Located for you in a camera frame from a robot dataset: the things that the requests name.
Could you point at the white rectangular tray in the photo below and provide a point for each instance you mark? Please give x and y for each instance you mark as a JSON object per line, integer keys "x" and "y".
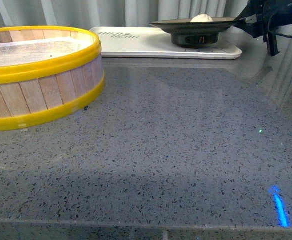
{"x": 149, "y": 42}

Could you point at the yellow rimmed bamboo steamer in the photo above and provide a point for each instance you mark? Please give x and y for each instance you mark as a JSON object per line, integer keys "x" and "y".
{"x": 46, "y": 73}

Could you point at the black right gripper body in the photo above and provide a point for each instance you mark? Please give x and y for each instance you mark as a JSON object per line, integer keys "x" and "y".
{"x": 263, "y": 18}

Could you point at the beige plate with black rim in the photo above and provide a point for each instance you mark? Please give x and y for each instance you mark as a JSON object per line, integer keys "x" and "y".
{"x": 193, "y": 35}

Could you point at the white steamed bun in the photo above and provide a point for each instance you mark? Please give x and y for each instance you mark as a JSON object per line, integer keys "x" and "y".
{"x": 201, "y": 18}

